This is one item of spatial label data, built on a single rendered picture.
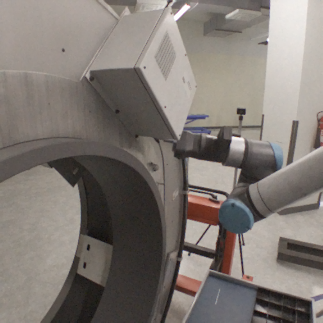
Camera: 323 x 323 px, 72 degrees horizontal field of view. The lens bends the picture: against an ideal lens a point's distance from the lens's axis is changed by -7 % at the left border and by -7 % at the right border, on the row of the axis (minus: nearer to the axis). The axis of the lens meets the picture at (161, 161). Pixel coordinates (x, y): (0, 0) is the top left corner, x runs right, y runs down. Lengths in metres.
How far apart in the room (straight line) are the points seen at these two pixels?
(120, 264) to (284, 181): 0.66
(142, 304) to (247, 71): 10.42
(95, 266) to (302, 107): 2.90
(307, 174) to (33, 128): 0.52
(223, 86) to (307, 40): 7.28
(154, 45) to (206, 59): 9.62
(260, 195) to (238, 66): 10.18
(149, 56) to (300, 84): 2.89
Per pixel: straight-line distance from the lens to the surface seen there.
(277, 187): 0.58
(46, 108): 0.43
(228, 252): 1.61
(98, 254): 1.06
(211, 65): 10.14
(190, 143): 0.66
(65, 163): 0.89
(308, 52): 3.33
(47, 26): 0.46
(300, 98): 3.27
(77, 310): 1.22
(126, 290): 0.97
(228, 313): 1.29
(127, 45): 0.50
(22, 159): 0.36
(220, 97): 10.31
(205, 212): 1.50
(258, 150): 0.69
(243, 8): 6.21
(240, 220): 0.61
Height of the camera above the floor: 1.64
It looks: 17 degrees down
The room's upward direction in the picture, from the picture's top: straight up
